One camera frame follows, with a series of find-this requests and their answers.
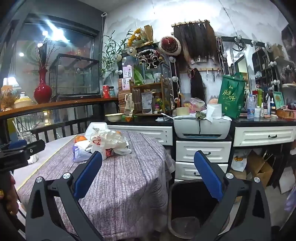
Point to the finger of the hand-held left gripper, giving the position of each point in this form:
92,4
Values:
34,148
18,144

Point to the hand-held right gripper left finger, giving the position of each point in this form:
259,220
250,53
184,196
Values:
87,176

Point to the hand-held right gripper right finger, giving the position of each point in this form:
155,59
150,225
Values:
208,173

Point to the dark brown trash bin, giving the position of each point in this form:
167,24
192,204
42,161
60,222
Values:
185,204

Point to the plain white plastic bag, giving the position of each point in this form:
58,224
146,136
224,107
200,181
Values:
96,128

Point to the person's left hand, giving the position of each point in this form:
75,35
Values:
11,197

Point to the crumpled white tissue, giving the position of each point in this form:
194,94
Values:
34,158

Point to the black slatted railing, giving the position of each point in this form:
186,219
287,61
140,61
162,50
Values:
57,127

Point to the white bag orange print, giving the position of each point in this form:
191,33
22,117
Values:
239,162

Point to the yellow container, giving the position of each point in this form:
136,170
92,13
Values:
24,103

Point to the white printer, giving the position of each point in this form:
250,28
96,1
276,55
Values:
208,129

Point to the wooden ledge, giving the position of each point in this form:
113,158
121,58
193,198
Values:
57,104

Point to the brown cardboard box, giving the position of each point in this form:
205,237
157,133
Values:
259,169

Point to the red vase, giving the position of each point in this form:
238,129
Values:
42,92

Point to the olive fabric scrap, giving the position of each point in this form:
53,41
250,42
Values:
200,115

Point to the toilet paper roll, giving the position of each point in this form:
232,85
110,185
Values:
214,111

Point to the cream bowl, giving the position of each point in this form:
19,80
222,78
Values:
114,117

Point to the beige tape roll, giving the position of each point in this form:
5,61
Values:
182,112

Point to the black vanity desk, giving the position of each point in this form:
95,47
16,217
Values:
254,122

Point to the orange snack packet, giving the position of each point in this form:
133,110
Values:
127,118

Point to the pink plastic bag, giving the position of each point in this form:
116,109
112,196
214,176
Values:
196,104

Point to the peach round item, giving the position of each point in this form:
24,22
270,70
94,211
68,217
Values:
213,101

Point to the clear water bottle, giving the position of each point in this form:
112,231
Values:
251,109

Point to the group of cosmetic bottles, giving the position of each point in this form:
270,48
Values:
257,112

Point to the small tape roll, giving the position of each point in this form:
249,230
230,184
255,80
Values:
178,100

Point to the white flat carton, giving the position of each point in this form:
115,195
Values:
286,183

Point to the green tote bag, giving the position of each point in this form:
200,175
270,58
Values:
231,97

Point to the brown printed carton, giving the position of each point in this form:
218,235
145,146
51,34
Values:
122,102

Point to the glass terrarium cage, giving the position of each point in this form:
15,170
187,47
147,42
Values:
74,76

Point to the red tin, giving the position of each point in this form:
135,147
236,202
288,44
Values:
106,92

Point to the black hair bundle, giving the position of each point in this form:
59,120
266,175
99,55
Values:
197,88

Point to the glass jar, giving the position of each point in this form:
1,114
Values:
112,93

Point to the purple satin garment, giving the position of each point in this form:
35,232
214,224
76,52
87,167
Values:
291,201

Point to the dried branches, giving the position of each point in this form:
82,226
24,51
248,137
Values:
44,58

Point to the grey foil pouch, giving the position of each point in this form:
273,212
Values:
146,103

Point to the orange wooden tissue box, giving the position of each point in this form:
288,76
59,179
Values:
286,113

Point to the brown pink product box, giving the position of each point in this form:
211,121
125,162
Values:
124,83

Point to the wooden shelf rack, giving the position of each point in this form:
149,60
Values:
151,86

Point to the clear plastic cup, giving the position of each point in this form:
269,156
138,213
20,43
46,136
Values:
157,78

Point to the clear plastic container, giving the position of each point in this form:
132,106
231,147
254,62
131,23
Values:
148,81

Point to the vanity mirror with bulbs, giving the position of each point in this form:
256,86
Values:
165,69
240,64

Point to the dark display shelf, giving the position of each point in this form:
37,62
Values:
256,67

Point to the round white tray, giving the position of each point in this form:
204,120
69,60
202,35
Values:
290,85

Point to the green bamboo plant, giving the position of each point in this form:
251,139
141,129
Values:
111,53

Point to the black white lion head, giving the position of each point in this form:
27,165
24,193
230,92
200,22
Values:
150,59

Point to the row of hair extensions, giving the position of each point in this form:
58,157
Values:
196,41

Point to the red embroidered hat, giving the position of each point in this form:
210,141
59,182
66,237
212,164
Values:
170,45

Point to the small cardboard box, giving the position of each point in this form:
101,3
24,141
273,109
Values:
277,51

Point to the sunflower bouquet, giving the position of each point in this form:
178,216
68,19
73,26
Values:
136,37

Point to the green picture frame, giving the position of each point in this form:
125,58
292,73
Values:
278,100

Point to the wooden peg rail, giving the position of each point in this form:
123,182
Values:
208,69

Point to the dark wall shelf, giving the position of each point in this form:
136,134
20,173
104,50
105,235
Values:
289,41

